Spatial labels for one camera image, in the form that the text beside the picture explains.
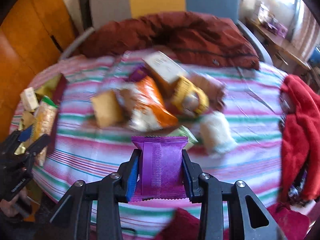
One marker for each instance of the yellow sock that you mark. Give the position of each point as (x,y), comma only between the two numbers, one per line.
(189,99)

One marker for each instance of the red fleece garment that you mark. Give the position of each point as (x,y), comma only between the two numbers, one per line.
(300,142)

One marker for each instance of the wooden desk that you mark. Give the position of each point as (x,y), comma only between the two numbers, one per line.
(283,54)

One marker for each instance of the white fluffy sock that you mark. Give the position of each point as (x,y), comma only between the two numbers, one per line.
(216,134)

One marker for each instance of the left hand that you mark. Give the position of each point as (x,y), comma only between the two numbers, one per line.
(8,207)

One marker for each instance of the cream medicine box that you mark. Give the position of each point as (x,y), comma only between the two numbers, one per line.
(164,70)

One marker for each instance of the grey yellow blue chair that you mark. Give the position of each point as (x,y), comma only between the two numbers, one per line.
(90,15)

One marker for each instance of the orange wooden wardrobe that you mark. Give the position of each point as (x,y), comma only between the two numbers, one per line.
(34,33)

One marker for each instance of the purple snack packet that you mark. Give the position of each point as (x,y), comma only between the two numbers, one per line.
(160,168)

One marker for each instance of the floral curtain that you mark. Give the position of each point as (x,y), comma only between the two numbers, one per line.
(306,34)

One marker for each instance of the orange snack bag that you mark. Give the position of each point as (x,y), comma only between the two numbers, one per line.
(144,106)

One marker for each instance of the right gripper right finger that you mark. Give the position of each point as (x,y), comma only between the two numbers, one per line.
(191,172)

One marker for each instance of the yellow sponge cake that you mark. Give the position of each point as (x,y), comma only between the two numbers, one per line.
(107,109)

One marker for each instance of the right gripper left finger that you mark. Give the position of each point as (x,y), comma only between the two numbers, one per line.
(129,172)

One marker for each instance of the small cream box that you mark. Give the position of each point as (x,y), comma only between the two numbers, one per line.
(29,99)

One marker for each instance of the purple box on desk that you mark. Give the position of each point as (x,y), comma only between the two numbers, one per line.
(281,30)

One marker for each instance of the green yellow cracker pack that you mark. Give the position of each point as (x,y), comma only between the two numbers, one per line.
(45,123)

